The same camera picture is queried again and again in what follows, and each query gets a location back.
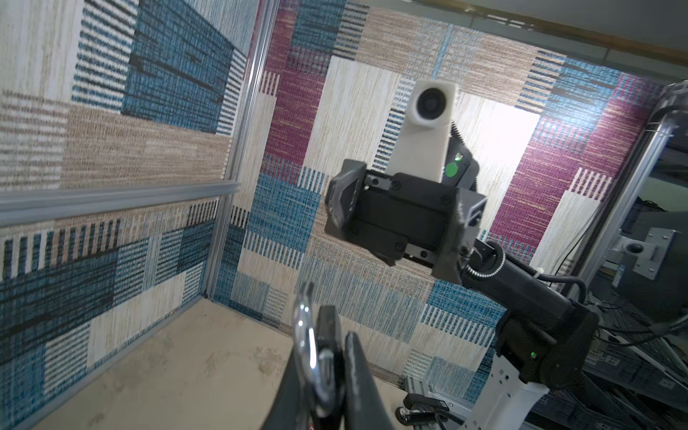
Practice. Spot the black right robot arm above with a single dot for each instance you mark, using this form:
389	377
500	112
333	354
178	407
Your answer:
543	338

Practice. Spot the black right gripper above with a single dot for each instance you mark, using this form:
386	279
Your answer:
405	217

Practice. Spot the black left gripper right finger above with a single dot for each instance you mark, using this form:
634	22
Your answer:
364	407

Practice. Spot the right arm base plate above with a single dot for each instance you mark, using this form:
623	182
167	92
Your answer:
432	411

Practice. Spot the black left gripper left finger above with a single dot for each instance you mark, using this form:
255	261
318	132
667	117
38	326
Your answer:
288	411

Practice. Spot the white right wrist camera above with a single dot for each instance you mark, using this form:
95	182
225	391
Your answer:
421	147

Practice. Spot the small black padlock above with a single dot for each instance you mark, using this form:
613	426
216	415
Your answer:
318	354

